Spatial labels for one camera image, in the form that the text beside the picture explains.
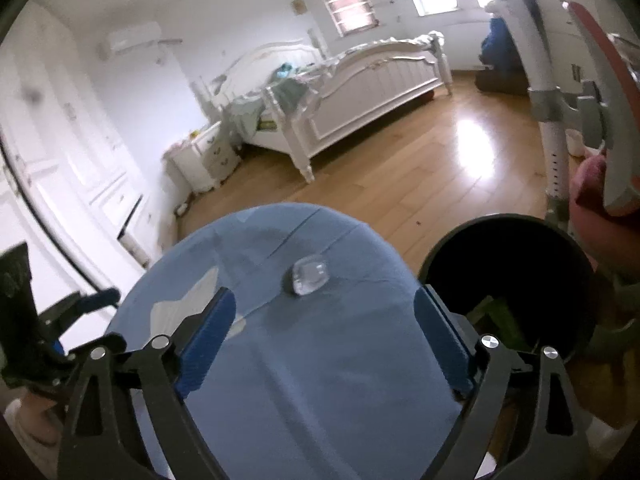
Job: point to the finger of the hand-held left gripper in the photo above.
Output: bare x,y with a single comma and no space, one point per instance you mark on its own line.
55,348
95,299

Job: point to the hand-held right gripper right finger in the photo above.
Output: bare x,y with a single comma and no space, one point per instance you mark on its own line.
445,340

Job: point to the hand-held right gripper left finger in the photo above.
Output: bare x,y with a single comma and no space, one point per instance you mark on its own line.
210,340

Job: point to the green packet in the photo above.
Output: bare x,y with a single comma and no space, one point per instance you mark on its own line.
500,316

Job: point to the black trash bin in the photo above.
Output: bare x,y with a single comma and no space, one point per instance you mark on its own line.
510,270

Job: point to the clear plastic piece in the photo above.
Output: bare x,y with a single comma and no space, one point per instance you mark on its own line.
309,276

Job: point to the round blue covered table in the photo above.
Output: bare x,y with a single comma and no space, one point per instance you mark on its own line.
325,360

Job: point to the white wardrobe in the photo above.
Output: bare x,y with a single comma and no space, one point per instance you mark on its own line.
65,135

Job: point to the grey green cloth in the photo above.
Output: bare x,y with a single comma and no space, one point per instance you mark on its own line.
617,320

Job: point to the white nightstand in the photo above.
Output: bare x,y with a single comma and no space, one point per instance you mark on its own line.
210,157

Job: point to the dark red cloth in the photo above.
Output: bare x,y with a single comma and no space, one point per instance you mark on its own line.
592,220

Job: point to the white air conditioner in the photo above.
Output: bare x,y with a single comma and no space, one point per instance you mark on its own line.
132,37

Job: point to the dark armchair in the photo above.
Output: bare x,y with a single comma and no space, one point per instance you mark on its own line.
500,80

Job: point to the teal cloth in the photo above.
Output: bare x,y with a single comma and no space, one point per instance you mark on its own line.
284,71

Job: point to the rumpled pale bedding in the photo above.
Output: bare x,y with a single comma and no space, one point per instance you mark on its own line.
320,72

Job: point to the blue clothing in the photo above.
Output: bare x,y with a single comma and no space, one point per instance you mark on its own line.
502,35

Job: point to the white bed frame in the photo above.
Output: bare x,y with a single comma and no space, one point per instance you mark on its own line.
370,90

